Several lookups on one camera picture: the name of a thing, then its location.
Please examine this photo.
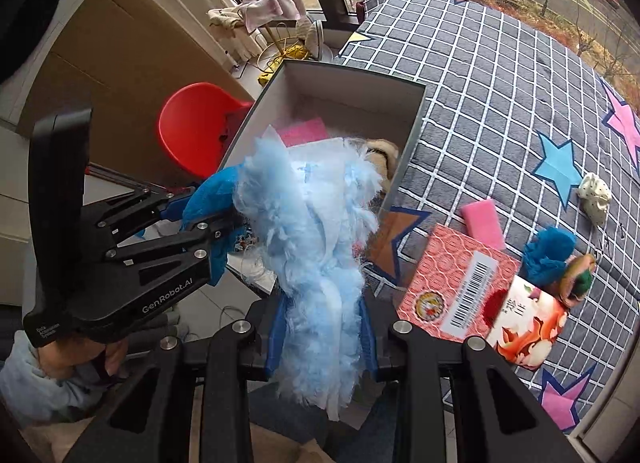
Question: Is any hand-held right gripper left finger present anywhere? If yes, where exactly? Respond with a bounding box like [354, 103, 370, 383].
[65, 295, 288, 463]

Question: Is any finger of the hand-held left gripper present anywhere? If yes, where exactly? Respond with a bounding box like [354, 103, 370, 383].
[95, 186, 200, 244]
[102, 213, 246, 286]

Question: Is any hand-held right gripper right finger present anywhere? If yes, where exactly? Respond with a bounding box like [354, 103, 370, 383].
[357, 293, 581, 463]

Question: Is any blue glove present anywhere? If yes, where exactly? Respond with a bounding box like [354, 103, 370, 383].
[181, 166, 251, 289]

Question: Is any light blue fluffy cloth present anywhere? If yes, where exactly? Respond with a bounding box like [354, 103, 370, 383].
[232, 126, 386, 424]

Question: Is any pink sponge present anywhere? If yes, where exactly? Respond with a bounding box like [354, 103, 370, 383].
[276, 117, 330, 148]
[460, 198, 507, 250]

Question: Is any beige plush toy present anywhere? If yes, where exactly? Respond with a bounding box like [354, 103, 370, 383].
[367, 139, 401, 194]

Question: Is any grey cardboard storage box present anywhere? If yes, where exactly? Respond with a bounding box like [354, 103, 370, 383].
[218, 60, 427, 296]

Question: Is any white polka dot scrunchie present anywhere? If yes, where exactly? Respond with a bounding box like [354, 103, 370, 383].
[577, 172, 612, 226]

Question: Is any person's left forearm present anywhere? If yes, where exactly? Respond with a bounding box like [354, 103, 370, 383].
[0, 330, 108, 431]

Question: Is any person's left hand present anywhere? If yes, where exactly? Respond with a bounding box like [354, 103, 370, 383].
[40, 330, 133, 384]

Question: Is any red plastic chair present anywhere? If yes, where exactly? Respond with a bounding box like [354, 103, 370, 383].
[157, 83, 256, 179]

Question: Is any red patterned carton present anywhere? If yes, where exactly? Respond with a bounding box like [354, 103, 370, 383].
[395, 223, 523, 344]

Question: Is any brown cardboard box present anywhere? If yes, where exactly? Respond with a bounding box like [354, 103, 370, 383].
[17, 0, 253, 184]

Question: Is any floral tissue pack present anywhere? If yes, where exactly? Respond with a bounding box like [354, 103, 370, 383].
[485, 277, 571, 370]

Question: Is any yellow cloth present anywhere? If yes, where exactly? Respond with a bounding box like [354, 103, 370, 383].
[257, 46, 306, 86]

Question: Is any cream cloth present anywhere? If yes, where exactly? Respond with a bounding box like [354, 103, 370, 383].
[207, 6, 261, 61]

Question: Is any white round tray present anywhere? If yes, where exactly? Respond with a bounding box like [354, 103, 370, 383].
[305, 38, 335, 64]

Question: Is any beige fuzzy slipper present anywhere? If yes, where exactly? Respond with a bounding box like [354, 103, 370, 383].
[297, 18, 326, 51]

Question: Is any pink towel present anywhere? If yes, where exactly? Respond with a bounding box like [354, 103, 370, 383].
[237, 0, 306, 34]

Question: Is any grey checkered star blanket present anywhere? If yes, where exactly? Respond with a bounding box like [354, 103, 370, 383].
[335, 0, 640, 436]

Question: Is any gold wire rack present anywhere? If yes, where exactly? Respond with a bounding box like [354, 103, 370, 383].
[207, 0, 331, 89]

